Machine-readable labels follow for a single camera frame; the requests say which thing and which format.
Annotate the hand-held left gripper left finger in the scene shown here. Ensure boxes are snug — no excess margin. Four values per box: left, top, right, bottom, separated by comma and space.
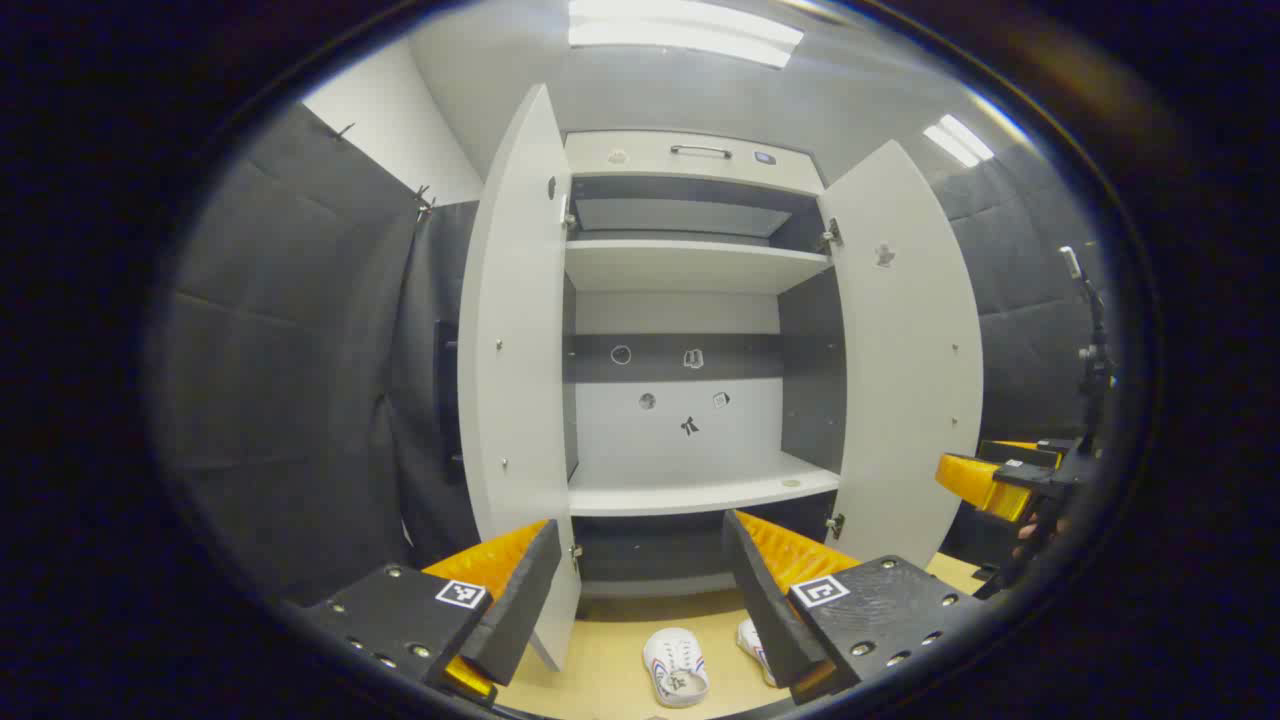
290, 518, 563, 706

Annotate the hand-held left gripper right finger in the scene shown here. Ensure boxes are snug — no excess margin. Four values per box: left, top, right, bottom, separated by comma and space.
722, 508, 991, 706

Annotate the white canvas shoe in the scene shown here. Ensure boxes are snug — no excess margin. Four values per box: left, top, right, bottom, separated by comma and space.
642, 627, 711, 709
736, 617, 779, 689

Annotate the white cabinet door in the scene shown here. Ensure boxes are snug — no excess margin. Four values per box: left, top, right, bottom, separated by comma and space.
458, 83, 583, 673
818, 140, 986, 571

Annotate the small ceiling light panel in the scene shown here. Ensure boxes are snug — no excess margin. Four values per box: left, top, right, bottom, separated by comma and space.
921, 113, 997, 169

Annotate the black backdrop cloth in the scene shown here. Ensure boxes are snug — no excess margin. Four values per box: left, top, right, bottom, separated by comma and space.
150, 100, 1119, 606

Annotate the large ceiling light panel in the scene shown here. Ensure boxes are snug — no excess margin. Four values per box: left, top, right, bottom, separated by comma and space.
567, 0, 805, 70

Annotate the black door handle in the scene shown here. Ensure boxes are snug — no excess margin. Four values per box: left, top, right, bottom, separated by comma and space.
434, 320, 464, 486

